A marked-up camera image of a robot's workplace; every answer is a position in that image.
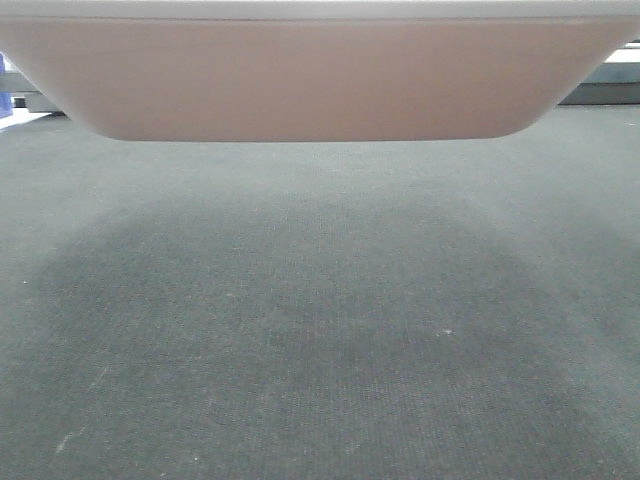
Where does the white plastic storage bin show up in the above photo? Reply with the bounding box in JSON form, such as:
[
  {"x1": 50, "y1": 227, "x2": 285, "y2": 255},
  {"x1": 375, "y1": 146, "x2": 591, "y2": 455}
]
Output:
[{"x1": 1, "y1": 1, "x2": 639, "y2": 142}]

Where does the dark metal platform rail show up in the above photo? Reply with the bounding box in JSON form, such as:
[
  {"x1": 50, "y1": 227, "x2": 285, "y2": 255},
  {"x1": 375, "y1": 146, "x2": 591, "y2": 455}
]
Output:
[{"x1": 560, "y1": 42, "x2": 639, "y2": 106}]

